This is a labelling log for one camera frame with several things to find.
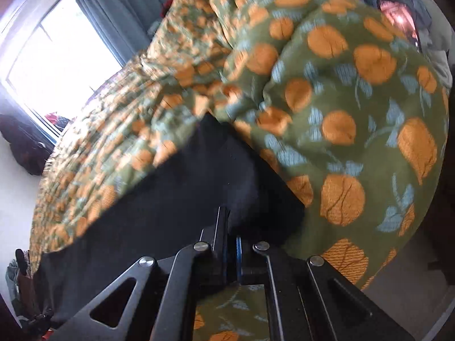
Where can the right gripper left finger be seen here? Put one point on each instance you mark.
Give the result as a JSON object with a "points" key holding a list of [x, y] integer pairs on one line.
{"points": [[155, 299]]}

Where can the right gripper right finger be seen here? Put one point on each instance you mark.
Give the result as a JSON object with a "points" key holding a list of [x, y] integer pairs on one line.
{"points": [[310, 299]]}

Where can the black pants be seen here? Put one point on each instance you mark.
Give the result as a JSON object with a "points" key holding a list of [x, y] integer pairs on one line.
{"points": [[166, 211]]}

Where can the dark bag by window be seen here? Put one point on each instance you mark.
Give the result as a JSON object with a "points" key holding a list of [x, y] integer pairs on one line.
{"points": [[29, 150]]}

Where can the green orange floral bedspread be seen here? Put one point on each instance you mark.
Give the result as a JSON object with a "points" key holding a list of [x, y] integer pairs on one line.
{"points": [[349, 114]]}

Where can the red and grey clothes pile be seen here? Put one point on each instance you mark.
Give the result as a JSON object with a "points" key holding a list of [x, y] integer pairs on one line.
{"points": [[60, 122]]}

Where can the blue-grey curtain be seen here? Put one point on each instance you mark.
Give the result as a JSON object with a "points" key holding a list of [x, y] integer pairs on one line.
{"points": [[123, 25]]}

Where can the blue clothes heap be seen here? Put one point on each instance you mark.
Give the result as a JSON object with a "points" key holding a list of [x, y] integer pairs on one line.
{"points": [[436, 36]]}

